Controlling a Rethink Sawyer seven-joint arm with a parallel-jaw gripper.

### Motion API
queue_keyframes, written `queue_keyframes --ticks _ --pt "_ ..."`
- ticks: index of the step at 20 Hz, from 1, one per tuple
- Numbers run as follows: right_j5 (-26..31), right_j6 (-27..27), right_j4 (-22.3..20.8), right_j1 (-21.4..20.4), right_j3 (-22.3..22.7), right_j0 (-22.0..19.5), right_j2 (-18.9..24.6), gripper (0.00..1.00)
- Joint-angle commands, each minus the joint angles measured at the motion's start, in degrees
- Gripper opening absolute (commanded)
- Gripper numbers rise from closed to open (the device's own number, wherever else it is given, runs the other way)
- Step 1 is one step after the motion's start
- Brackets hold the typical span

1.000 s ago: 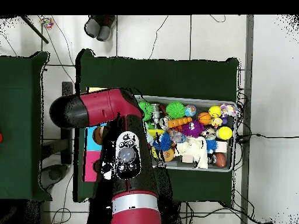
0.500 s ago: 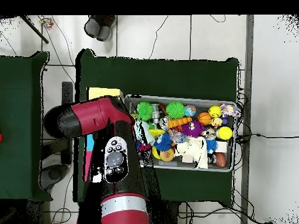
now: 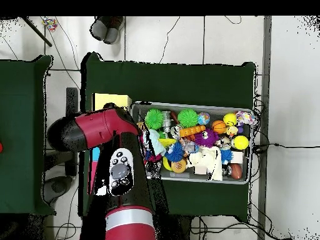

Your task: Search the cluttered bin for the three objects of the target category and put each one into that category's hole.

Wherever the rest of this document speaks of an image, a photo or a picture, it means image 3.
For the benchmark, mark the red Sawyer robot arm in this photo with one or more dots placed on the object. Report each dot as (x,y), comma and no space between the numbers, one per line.
(100,127)

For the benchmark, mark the wooden box with three holes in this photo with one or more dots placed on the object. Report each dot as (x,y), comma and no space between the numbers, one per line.
(112,100)

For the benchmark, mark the mint green foam cloth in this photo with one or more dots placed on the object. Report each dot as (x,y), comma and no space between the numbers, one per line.
(156,142)

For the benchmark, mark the green spiky ball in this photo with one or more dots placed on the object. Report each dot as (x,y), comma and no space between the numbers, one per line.
(154,119)
(187,118)

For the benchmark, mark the blue spiky ball with eyes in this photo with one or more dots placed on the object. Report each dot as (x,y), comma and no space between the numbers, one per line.
(175,152)

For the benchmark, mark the orange plastic toy block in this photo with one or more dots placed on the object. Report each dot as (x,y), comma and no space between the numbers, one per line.
(192,131)

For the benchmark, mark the purple furry monster toy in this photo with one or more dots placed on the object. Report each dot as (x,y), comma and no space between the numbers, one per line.
(206,137)

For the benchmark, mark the cream knitted cloth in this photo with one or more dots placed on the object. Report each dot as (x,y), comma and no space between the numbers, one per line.
(207,162)

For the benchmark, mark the dark green table cloth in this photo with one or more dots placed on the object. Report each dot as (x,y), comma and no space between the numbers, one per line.
(165,75)
(20,150)

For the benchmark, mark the orange toy basketball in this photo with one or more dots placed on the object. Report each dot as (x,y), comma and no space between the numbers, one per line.
(219,126)

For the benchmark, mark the yellow ball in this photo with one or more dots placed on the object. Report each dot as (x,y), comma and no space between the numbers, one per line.
(240,142)
(230,119)

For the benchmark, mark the person's foot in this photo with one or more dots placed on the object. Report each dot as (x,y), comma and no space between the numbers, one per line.
(114,31)
(99,27)

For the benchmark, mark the grey round stand base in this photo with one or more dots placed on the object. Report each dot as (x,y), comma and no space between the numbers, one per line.
(59,187)

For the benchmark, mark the small colourful floor toy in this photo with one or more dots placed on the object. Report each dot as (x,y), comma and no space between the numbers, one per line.
(49,23)

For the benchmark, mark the thin black rod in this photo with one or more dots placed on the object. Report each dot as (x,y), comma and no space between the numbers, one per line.
(36,30)

